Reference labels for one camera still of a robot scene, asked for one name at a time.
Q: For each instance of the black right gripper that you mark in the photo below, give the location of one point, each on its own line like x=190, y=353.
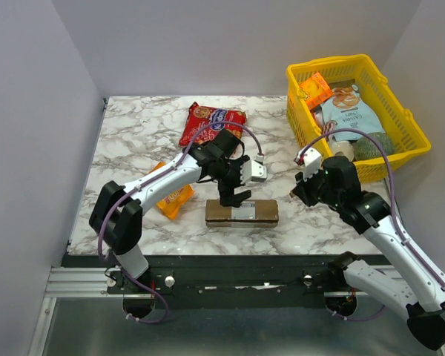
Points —
x=305, y=192

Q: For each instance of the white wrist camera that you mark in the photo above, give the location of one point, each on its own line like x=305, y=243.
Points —
x=310, y=161
x=253, y=171

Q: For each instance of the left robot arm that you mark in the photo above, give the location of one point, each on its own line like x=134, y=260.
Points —
x=117, y=215

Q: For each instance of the aluminium frame rail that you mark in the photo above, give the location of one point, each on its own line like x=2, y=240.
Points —
x=71, y=283

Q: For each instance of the white tape roll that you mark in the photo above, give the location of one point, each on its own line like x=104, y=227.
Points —
x=342, y=148

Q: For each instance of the yellow plastic basket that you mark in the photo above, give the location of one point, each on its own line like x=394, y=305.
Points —
x=409, y=140

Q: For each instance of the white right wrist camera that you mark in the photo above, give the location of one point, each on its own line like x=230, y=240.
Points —
x=310, y=161

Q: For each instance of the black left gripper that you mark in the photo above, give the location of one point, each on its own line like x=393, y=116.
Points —
x=228, y=198

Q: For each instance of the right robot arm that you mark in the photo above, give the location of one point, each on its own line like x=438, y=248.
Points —
x=419, y=299

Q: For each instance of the brown cardboard express box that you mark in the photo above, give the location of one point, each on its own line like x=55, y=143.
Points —
x=251, y=214

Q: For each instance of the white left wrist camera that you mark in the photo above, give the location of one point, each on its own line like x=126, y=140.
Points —
x=253, y=171

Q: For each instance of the orange snack box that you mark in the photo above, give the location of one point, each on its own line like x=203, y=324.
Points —
x=315, y=90

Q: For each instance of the green melon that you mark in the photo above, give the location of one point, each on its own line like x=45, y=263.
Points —
x=365, y=148

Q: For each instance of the red white striped packet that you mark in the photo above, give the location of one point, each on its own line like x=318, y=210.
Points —
x=327, y=130

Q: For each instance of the yellow corn snack bag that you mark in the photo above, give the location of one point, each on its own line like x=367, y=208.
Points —
x=171, y=204

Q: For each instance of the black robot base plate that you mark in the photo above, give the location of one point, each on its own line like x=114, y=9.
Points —
x=234, y=282

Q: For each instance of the light blue chips bag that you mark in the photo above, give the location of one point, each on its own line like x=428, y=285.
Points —
x=348, y=109

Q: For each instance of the red candy bag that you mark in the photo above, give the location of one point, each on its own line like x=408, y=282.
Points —
x=200, y=115

